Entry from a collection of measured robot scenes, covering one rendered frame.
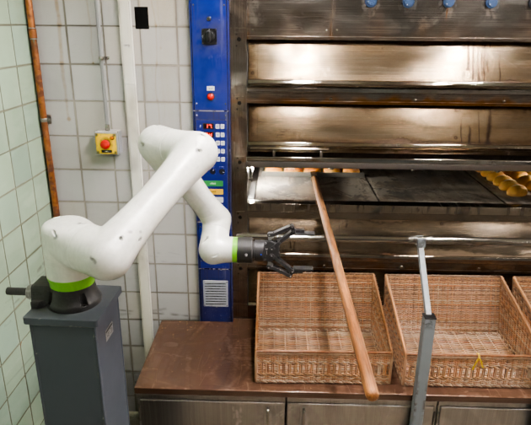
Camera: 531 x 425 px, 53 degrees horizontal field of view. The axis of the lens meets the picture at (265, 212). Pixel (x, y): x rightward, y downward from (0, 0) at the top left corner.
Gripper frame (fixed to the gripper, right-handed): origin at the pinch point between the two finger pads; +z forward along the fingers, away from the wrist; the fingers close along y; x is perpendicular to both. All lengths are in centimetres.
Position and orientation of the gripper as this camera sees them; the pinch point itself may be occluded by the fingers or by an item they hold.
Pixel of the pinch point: (310, 250)
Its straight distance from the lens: 191.7
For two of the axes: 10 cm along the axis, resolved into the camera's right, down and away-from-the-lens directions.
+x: -0.1, 3.2, -9.5
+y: -0.2, 9.5, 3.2
